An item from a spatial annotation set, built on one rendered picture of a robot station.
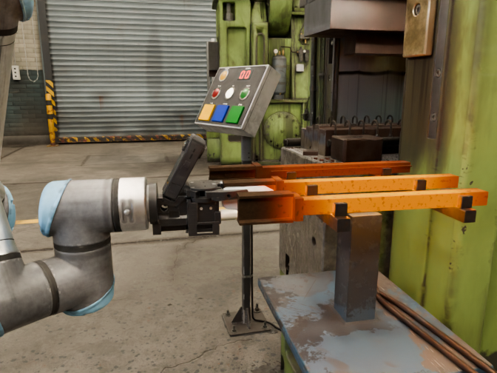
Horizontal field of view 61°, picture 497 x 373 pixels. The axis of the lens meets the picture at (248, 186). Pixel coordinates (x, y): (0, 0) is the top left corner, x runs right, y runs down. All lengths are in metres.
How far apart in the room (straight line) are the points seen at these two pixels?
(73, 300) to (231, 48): 5.70
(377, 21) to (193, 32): 8.13
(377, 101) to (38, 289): 1.29
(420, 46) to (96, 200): 0.80
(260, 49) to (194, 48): 3.34
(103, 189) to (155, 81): 8.53
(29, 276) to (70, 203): 0.12
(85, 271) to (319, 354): 0.41
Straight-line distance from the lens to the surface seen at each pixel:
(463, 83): 1.03
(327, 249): 1.19
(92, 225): 0.72
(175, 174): 0.71
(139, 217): 0.70
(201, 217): 0.72
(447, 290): 1.10
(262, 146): 6.25
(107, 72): 9.25
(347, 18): 1.30
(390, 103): 1.67
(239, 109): 1.70
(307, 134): 1.40
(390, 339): 0.84
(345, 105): 1.58
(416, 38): 1.13
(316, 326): 0.85
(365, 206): 0.67
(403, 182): 0.83
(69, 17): 9.41
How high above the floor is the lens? 1.11
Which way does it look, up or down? 13 degrees down
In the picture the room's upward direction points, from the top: straight up
